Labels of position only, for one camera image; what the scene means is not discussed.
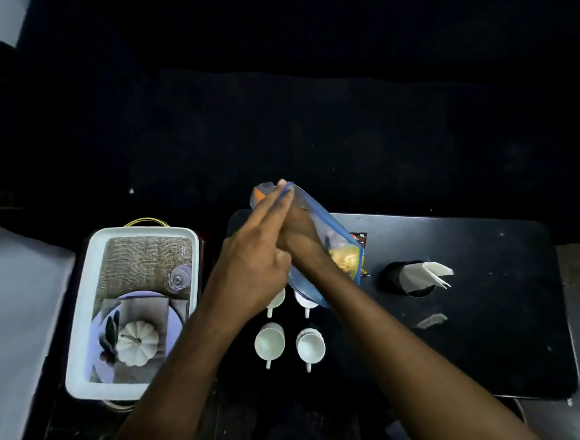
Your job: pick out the person's left hand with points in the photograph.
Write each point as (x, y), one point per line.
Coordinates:
(247, 272)

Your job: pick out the person's right hand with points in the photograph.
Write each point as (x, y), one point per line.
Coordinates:
(302, 238)

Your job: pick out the person's left thumb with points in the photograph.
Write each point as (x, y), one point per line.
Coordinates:
(282, 263)

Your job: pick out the blue clear zip bag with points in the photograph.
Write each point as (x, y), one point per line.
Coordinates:
(324, 226)

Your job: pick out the person's left forearm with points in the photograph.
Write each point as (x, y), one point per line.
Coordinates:
(190, 371)

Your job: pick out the person's right forearm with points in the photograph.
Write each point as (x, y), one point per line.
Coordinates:
(408, 358)

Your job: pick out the white cup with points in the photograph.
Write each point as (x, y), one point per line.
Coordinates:
(311, 347)
(304, 303)
(277, 300)
(269, 342)

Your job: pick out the yellow snack packet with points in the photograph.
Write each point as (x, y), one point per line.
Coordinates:
(345, 259)

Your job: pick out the dark brown snack packet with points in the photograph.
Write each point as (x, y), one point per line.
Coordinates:
(361, 239)

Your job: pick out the clear wine glass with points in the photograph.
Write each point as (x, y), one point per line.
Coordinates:
(179, 277)

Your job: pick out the black round holder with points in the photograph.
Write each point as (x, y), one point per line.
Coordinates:
(393, 277)

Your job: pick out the pale lavender plate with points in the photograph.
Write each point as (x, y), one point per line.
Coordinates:
(174, 317)

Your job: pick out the white paper napkins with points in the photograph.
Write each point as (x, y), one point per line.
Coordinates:
(421, 274)

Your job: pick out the burlap placemat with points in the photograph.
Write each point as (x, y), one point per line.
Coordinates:
(136, 263)

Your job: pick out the grey cloth napkin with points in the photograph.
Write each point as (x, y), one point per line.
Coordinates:
(140, 310)

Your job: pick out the grey tape scrap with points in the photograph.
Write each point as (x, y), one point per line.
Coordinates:
(432, 321)

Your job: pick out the white decorative pumpkin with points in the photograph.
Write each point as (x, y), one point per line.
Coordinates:
(137, 343)

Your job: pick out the dark green leaf sprig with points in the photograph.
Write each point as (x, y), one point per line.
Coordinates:
(110, 333)

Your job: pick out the black table mat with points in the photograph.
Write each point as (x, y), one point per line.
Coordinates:
(498, 294)

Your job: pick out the white cloth sheet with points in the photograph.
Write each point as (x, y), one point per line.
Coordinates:
(27, 326)

